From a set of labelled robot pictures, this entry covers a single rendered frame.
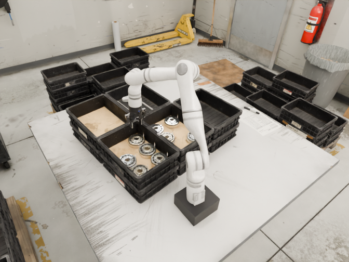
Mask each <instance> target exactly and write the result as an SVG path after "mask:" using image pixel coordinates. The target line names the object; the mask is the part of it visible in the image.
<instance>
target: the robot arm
mask: <svg viewBox="0 0 349 262"><path fill-rule="evenodd" d="M198 76H199V67H198V65H197V64H195V63H194V62H191V61H189V60H180V61H179V62H178V63H177V65H176V67H171V68H162V67H156V68H147V69H143V70H140V69H138V68H134V69H132V70H131V71H130V72H128V73H127V74H126V75H125V82H126V83H127V84H128V85H130V86H129V88H128V96H126V97H123V98H122V101H123V102H128V105H129V113H128V114H125V115H124V116H125V119H126V122H127V123H128V124H129V125H130V127H131V128H133V121H134V120H135V118H136V117H139V124H140V125H142V120H143V118H145V116H146V108H143V109H142V98H141V87H142V84H143V83H146V82H158V81H166V80H177V82H178V86H179V92H180V99H181V106H182V115H183V123H184V125H185V127H186V128H187V129H188V131H189V132H190V133H191V134H192V135H193V136H194V138H195V139H196V141H197V142H198V144H199V147H200V150H198V151H191V152H187V153H186V156H185V162H186V197H187V200H188V201H189V202H190V203H191V204H194V206H195V205H197V204H200V203H202V202H204V201H205V189H204V188H205V171H204V170H205V169H208V168H209V165H210V159H209V154H208V149H207V144H206V139H205V132H204V123H203V114H202V108H201V105H200V102H199V100H198V98H197V96H196V93H195V90H194V85H193V81H194V80H195V79H196V78H197V77H198ZM141 112H142V115H141ZM129 116H130V117H129ZM129 118H130V119H129Z"/></svg>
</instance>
